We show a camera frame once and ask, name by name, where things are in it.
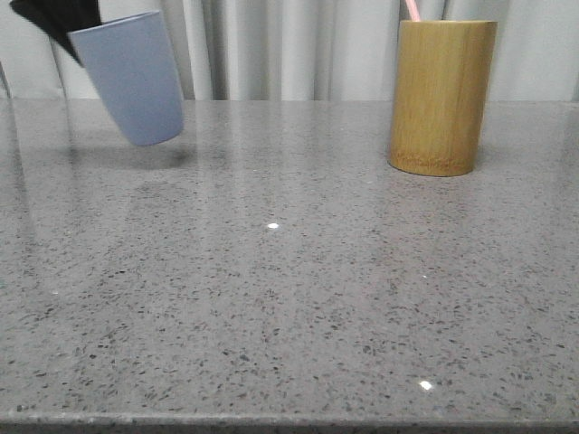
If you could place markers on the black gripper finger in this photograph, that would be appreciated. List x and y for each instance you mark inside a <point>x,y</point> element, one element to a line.
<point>58,18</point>

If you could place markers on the blue plastic cup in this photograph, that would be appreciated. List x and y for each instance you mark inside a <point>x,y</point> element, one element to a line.
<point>131,64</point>

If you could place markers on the pink chopstick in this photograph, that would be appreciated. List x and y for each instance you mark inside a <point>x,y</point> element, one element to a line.
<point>413,10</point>

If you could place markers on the bamboo wooden cup holder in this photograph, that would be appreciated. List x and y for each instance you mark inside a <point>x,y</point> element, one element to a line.
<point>441,85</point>

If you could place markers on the grey curtain backdrop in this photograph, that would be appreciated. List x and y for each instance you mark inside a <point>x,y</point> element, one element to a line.
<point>345,50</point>

